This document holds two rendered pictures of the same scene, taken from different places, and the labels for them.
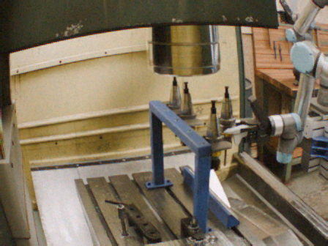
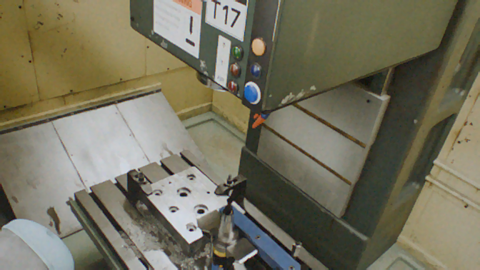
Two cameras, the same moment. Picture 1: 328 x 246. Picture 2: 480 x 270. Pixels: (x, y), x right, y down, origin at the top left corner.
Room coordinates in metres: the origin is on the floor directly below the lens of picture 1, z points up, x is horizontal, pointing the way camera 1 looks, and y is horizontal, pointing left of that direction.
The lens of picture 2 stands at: (1.85, -0.45, 1.94)
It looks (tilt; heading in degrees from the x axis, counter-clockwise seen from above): 33 degrees down; 151
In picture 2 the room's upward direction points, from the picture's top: 8 degrees clockwise
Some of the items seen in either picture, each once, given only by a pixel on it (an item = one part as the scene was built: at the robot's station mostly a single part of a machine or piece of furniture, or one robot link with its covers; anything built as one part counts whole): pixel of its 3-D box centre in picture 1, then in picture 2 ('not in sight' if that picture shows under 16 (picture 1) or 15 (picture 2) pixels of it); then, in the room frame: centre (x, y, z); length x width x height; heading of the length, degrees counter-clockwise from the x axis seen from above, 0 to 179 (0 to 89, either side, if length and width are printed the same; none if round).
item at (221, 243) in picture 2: (213, 139); (224, 236); (1.27, -0.14, 1.21); 0.06 x 0.06 x 0.03
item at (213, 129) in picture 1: (213, 124); (226, 221); (1.27, -0.14, 1.26); 0.04 x 0.04 x 0.07
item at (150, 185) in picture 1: (157, 149); not in sight; (1.63, 0.03, 1.05); 0.10 x 0.05 x 0.30; 107
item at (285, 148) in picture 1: (286, 146); not in sight; (1.52, -0.48, 1.07); 0.11 x 0.08 x 0.11; 144
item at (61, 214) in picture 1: (133, 216); not in sight; (1.62, 0.14, 0.75); 0.89 x 0.70 x 0.26; 107
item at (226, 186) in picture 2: not in sight; (229, 190); (0.89, 0.06, 0.97); 0.13 x 0.03 x 0.15; 107
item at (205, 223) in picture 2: (220, 146); (210, 221); (1.22, -0.15, 1.21); 0.07 x 0.05 x 0.01; 107
